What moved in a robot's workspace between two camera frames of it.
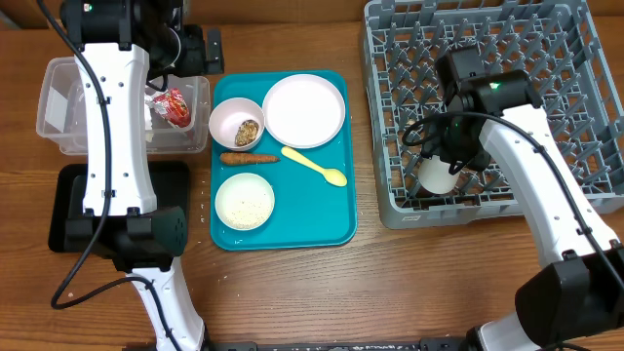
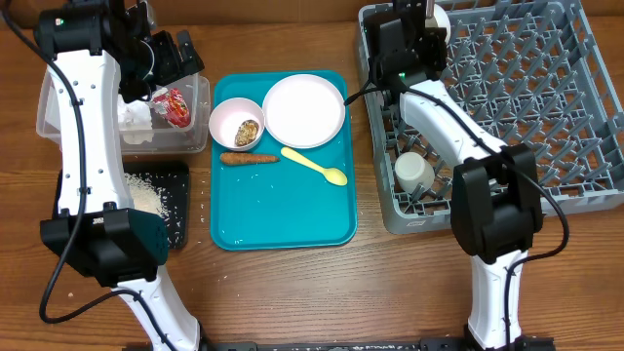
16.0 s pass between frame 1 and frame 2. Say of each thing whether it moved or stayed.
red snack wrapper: stayed
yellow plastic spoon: stayed
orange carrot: stayed
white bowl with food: stayed
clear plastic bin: stayed
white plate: stayed
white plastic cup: moved
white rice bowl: moved
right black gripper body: moved
